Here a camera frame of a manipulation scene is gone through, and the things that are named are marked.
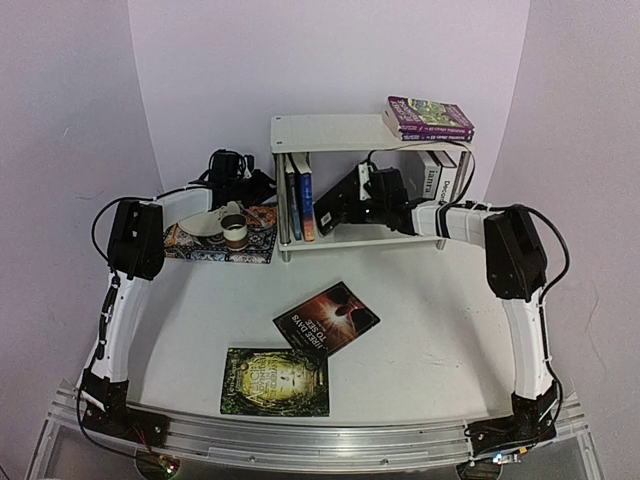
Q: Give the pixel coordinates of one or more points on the patterned placemat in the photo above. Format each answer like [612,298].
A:
[262,236]

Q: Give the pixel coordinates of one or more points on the white two-tier shelf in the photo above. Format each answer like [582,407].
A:
[360,133]

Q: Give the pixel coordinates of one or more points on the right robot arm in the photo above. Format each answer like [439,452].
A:
[515,268]

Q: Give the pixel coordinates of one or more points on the blue orange paperback book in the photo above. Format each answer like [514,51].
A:
[307,212]

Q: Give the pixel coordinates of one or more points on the dark Days book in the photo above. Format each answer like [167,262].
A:
[327,322]

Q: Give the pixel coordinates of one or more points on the green Alice book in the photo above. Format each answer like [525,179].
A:
[274,383]

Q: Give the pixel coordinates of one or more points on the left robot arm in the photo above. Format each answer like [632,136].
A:
[135,256]

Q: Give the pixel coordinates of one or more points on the Decorate Furniture large book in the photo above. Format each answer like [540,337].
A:
[448,175]

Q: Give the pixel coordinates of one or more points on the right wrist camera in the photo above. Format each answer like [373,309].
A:
[363,171]

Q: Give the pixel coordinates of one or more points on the small brown white cup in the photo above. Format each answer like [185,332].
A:
[235,231]

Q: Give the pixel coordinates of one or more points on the pink white plate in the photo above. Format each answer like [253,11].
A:
[209,223]

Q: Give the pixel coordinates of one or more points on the black gold-circle book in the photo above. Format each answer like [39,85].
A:
[339,205]

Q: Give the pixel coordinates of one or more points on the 117-Storey Treehouse book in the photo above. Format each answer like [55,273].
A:
[416,116]

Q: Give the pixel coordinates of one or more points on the dark blue barcode book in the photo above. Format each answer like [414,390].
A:
[290,177]

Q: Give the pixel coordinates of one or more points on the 52-Storey Treehouse book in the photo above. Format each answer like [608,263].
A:
[426,137]

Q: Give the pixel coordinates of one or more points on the grey ianra book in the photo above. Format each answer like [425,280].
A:
[425,175]

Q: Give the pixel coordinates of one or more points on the aluminium front rail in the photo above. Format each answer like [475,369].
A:
[315,448]

